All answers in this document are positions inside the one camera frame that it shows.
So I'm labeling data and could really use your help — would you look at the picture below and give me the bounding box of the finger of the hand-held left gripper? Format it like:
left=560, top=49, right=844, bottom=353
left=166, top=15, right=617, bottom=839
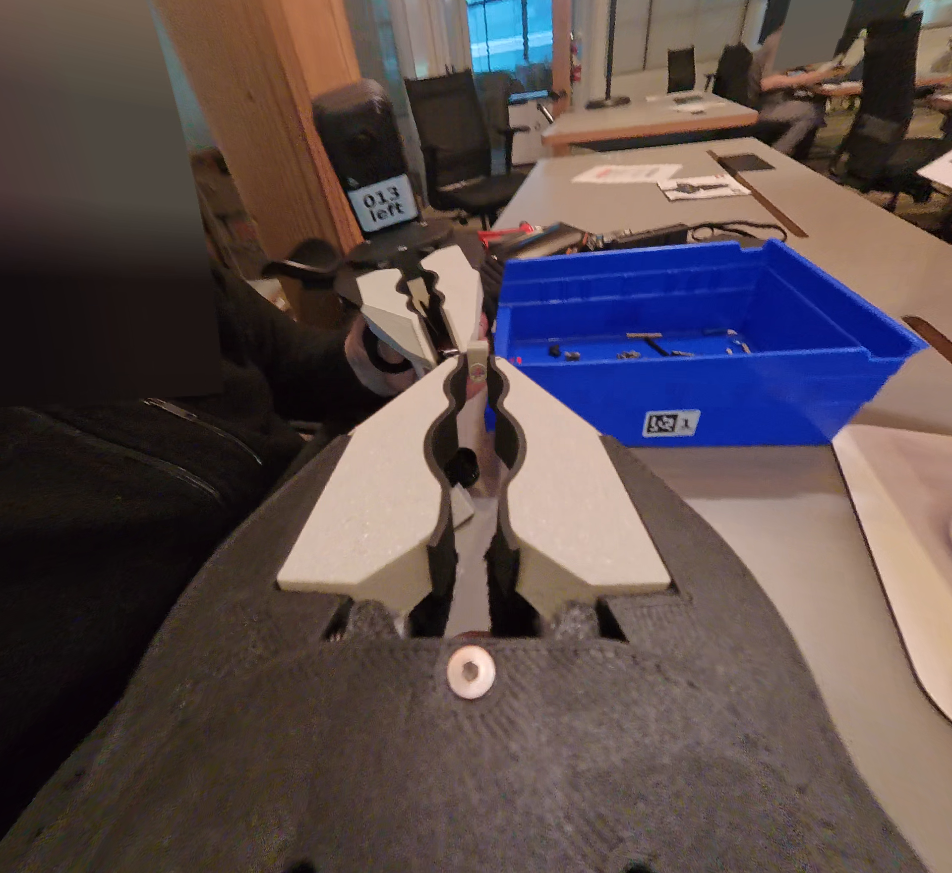
left=416, top=246, right=488, bottom=361
left=356, top=267, right=449, bottom=376

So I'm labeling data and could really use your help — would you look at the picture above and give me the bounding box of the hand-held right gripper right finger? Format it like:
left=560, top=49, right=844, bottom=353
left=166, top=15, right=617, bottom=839
left=485, top=356, right=672, bottom=640

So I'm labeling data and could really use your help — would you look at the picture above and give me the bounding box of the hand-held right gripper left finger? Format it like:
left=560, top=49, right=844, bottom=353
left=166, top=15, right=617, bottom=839
left=277, top=356, right=458, bottom=640

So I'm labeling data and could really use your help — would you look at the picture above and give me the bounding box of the blue plastic bin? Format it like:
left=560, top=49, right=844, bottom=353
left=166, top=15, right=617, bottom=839
left=485, top=239, right=931, bottom=449

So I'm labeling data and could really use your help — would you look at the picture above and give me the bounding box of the person's left forearm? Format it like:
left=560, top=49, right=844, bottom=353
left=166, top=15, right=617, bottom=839
left=212, top=267, right=388, bottom=428

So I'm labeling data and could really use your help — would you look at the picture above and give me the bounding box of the person's left hand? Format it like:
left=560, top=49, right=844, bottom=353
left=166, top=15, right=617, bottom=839
left=344, top=314, right=417, bottom=400

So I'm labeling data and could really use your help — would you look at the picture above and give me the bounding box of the black chair armrest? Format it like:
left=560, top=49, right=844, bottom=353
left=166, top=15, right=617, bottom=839
left=260, top=237, right=357, bottom=294

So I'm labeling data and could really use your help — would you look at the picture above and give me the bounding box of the black office chair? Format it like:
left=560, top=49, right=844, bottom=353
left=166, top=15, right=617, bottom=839
left=404, top=68, right=531, bottom=227
left=713, top=42, right=754, bottom=104
left=832, top=12, right=952, bottom=208
left=665, top=44, right=698, bottom=95

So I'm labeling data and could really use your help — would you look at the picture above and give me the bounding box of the black toy wheel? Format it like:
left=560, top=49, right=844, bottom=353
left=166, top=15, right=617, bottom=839
left=446, top=445, right=484, bottom=491

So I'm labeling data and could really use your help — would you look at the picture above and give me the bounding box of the wooden pillar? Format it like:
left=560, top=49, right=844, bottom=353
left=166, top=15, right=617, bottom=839
left=126, top=0, right=365, bottom=330

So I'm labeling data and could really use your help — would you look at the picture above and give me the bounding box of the black power adapter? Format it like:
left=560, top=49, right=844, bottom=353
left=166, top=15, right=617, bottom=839
left=611, top=222, right=689, bottom=249

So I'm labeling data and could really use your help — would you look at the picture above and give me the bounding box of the white red paper sheet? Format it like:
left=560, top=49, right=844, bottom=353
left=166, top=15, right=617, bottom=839
left=571, top=163, right=683, bottom=186

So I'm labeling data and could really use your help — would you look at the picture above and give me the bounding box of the long wooden table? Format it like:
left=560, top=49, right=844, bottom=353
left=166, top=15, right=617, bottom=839
left=541, top=88, right=760, bottom=158

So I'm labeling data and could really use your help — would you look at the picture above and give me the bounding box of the printed paper sheet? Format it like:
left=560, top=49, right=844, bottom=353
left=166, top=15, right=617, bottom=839
left=656, top=174, right=752, bottom=202

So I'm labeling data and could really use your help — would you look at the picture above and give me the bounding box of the white board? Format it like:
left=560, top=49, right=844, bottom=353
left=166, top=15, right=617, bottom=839
left=832, top=423, right=952, bottom=724

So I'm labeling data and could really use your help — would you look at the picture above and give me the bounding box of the brown wooden strip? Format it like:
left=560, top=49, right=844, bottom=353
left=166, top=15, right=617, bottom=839
left=705, top=150, right=812, bottom=239

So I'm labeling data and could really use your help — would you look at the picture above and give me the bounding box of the red handled tool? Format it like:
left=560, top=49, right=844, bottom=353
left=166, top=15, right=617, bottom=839
left=476, top=221, right=540, bottom=247

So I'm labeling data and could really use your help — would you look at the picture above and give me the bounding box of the black cable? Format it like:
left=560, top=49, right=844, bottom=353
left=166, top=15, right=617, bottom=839
left=684, top=219, right=788, bottom=247

